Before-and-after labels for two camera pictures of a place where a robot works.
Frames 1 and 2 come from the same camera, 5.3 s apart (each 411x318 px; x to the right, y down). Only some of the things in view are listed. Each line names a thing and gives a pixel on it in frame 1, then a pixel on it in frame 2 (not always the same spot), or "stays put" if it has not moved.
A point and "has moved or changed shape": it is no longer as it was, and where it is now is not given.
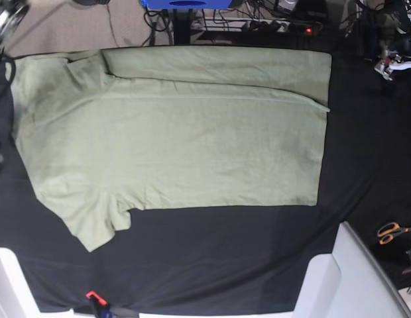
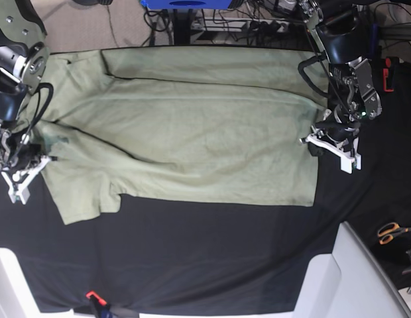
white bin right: [350, 283] stays put
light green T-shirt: [105, 131] has moved or changed shape
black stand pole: [181, 26] stays put
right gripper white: [392, 62] -> [347, 158]
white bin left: [13, 295] stays put
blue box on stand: [186, 4] stays put
